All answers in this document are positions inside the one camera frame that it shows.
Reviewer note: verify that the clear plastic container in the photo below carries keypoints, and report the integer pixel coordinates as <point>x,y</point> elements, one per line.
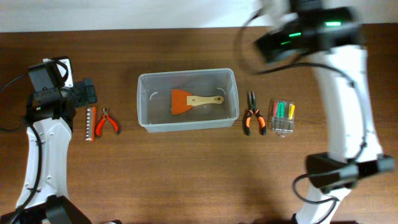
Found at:
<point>154,100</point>

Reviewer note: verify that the orange screwdriver bit holder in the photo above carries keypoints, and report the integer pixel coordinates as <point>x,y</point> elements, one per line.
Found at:
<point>90,123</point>

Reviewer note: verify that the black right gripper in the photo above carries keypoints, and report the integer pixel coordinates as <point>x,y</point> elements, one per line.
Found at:
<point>268,45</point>

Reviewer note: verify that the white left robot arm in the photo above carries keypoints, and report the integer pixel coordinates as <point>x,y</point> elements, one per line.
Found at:
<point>44,196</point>

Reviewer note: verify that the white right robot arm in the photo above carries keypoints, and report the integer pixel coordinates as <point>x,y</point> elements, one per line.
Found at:
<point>332,40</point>

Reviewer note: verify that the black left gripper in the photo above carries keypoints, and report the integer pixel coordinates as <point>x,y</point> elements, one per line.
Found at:
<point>86,92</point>

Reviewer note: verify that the orange scraper with wooden handle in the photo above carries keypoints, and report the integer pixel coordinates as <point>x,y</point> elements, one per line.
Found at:
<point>183,101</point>

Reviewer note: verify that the orange-black long-nose pliers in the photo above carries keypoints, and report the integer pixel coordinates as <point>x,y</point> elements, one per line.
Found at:
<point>252,110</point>

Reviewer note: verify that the clear case of screwdrivers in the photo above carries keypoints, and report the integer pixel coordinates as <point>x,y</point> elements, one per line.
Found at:
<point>283,114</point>

